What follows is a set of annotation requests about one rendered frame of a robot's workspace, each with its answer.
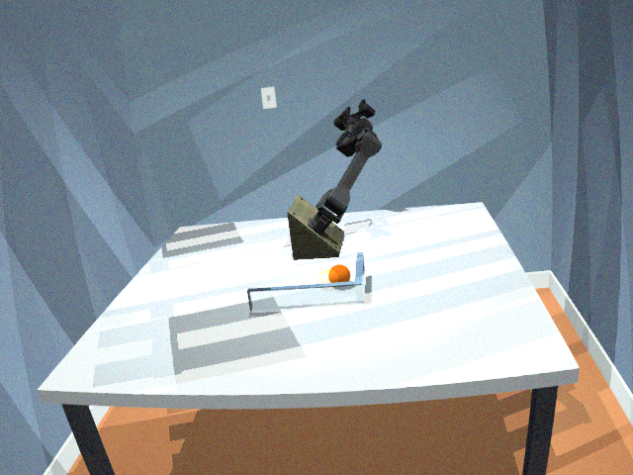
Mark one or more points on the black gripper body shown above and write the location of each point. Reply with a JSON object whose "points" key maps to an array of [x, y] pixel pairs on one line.
{"points": [[364, 110]]}

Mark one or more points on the clear blue l-shaped wall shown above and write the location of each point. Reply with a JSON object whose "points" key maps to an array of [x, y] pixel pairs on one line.
{"points": [[358, 281]]}

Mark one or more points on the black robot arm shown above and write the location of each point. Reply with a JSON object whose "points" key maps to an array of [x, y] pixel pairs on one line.
{"points": [[361, 140]]}

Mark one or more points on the clear l-shaped low wall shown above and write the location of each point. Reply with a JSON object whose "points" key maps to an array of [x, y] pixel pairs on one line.
{"points": [[316, 297]]}

